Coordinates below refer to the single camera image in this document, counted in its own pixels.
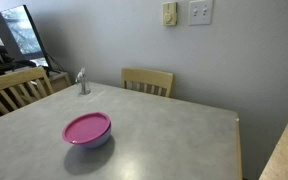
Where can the white plastic bowl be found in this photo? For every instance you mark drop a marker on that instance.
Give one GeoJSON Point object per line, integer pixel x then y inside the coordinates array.
{"type": "Point", "coordinates": [95, 136]}

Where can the pink round plastic lid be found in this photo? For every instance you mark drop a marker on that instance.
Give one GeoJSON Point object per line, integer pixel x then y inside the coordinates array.
{"type": "Point", "coordinates": [74, 129]}

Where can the black computer monitor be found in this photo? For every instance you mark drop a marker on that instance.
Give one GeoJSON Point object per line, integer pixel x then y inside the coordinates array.
{"type": "Point", "coordinates": [21, 39]}

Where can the wooden chair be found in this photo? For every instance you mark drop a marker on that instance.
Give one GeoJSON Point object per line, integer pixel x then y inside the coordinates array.
{"type": "Point", "coordinates": [18, 89]}
{"type": "Point", "coordinates": [148, 81]}

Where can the silver metal clamp post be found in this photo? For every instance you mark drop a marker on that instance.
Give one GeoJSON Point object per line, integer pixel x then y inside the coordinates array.
{"type": "Point", "coordinates": [82, 80]}

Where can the beige wall thermostat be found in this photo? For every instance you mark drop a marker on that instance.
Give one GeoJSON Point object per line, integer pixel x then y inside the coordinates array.
{"type": "Point", "coordinates": [169, 13]}

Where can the back wooden chair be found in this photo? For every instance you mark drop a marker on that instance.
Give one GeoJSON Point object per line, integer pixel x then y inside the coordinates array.
{"type": "Point", "coordinates": [148, 81]}

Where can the left wooden chair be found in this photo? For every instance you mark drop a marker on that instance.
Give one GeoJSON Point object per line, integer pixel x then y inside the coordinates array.
{"type": "Point", "coordinates": [18, 89]}

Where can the wooden side desk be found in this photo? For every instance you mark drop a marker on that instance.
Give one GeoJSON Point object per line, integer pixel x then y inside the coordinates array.
{"type": "Point", "coordinates": [58, 81]}

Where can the white double light switch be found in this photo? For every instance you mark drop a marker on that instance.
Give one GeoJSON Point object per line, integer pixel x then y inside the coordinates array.
{"type": "Point", "coordinates": [200, 12]}

